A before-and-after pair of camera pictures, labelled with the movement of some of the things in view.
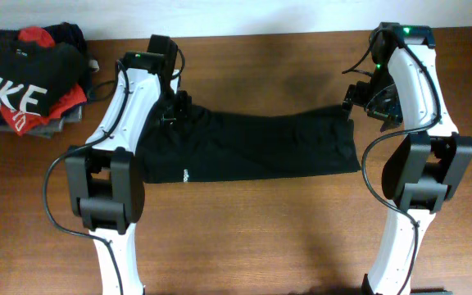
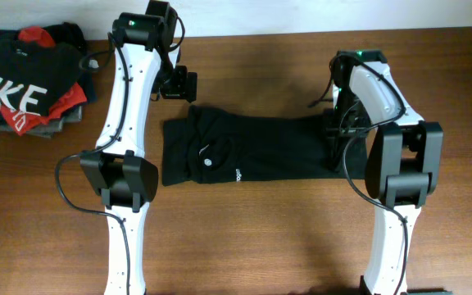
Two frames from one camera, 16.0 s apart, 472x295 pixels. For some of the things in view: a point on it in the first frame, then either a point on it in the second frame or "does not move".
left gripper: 183,107 -> 182,85
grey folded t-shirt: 49,131 does not move
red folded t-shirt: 23,122 does not move
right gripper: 390,115 -> 329,125
